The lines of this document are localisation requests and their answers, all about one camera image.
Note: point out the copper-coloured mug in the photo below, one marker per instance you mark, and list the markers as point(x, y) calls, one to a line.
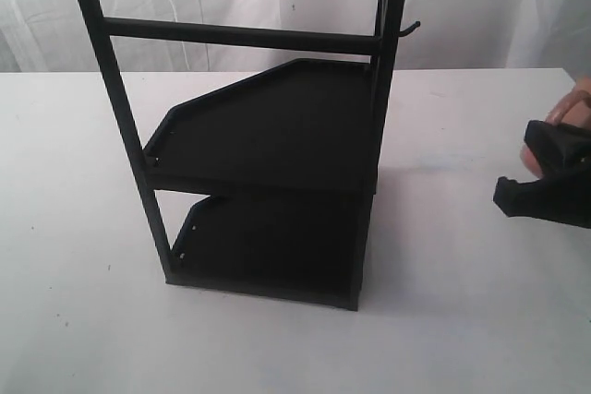
point(571, 109)

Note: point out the black rack hook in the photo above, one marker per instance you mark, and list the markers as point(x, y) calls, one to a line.
point(409, 30)

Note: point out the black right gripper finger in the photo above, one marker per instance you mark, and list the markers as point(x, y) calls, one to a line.
point(563, 200)
point(557, 148)

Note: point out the black metal shelf rack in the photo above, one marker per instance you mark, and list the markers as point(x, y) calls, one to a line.
point(265, 186)

